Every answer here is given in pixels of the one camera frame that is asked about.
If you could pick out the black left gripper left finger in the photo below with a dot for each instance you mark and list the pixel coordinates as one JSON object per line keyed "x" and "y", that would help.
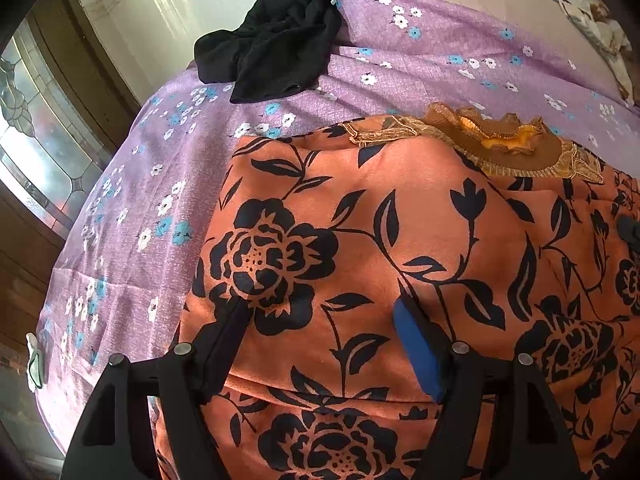
{"x": 113, "y": 438}

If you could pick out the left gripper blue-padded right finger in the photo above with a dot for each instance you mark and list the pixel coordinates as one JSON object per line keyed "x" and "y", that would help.
{"x": 527, "y": 436}

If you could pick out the orange black floral garment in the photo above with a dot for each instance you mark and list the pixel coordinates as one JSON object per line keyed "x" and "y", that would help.
{"x": 504, "y": 234}

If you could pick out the purple floral bedsheet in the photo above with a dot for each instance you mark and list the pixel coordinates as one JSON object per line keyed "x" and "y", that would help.
{"x": 127, "y": 263}

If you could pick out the brown white patterned cloth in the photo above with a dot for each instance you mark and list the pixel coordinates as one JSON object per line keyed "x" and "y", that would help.
{"x": 597, "y": 23}

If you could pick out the stained glass window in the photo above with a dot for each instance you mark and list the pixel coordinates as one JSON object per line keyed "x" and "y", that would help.
{"x": 50, "y": 157}

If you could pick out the black crumpled garment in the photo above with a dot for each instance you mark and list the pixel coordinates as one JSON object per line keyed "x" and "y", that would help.
{"x": 280, "y": 49}

